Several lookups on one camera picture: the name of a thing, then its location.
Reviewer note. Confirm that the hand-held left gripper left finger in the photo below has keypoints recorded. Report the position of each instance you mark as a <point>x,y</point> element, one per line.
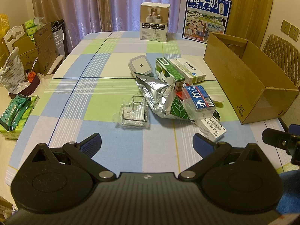
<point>90,146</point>

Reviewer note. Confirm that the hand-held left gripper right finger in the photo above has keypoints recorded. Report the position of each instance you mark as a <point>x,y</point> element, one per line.
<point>204,146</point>

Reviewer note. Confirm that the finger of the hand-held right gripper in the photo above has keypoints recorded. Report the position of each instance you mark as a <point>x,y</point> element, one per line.
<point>294,129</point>
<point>275,138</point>

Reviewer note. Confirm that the small white barcode box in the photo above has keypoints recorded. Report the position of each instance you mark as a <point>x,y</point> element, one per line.
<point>212,127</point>

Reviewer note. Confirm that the clear box with blue label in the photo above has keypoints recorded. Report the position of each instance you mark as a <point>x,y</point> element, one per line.
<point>200,99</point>

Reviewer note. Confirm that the white plastic spoon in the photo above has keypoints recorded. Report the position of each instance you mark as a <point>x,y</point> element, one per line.
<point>218,99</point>

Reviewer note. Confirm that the red candy packet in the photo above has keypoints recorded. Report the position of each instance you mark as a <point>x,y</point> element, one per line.
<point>180,95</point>

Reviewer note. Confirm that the brown cardboard box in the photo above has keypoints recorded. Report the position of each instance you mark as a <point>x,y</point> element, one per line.
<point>241,79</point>

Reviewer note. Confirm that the silver foil bag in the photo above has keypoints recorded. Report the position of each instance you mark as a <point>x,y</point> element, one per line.
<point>157,93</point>

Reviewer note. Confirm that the white medicine box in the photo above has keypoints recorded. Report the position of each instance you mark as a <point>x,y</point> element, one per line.
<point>189,70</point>

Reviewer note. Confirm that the green medicine box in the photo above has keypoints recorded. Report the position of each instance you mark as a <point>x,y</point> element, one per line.
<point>170,73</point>

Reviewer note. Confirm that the white square night light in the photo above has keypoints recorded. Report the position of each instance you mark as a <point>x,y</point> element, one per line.
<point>140,65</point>

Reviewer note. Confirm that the blue chair seat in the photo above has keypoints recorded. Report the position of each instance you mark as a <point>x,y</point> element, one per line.
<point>290,192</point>

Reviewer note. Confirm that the checked tablecloth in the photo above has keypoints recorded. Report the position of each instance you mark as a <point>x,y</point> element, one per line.
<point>70,86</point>

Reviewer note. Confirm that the quilted tan chair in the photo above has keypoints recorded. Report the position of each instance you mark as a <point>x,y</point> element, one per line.
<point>281,49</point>

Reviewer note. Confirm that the teal green packet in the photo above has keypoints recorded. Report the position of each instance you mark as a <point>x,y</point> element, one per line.
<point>14,112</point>

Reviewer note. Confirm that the dark brown box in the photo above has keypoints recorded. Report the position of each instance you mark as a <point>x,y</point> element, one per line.
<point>27,86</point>

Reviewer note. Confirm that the large open cardboard carton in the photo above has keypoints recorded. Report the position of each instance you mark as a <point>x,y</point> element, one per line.
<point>45,46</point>

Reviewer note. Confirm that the white printed bag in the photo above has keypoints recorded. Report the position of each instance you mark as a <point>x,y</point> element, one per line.
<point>11,70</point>

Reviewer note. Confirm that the black and white bags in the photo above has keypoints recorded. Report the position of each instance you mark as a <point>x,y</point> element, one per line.
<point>58,37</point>

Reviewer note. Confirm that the small cardboard carton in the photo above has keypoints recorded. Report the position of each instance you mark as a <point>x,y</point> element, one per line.
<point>25,51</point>

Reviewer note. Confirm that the wooden door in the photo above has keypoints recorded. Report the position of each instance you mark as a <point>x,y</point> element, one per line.
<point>248,9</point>

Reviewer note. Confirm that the blue milk carton box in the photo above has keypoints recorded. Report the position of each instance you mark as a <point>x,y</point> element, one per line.
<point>206,16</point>

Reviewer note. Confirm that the stack of green tissue packs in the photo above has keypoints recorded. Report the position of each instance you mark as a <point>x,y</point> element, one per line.
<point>34,25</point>

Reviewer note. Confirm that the white product box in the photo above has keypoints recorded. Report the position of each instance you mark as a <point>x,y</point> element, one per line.
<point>154,21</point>

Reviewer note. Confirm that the white chair back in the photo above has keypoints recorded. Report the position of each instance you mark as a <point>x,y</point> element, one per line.
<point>14,34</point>

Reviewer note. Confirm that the purple curtain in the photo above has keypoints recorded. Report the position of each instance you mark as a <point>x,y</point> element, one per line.
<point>93,7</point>

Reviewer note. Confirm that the yellow plastic bag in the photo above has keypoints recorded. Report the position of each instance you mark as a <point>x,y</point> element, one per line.
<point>4,24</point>

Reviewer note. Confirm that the wall socket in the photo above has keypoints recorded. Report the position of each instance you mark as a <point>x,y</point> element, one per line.
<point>285,27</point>
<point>294,32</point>

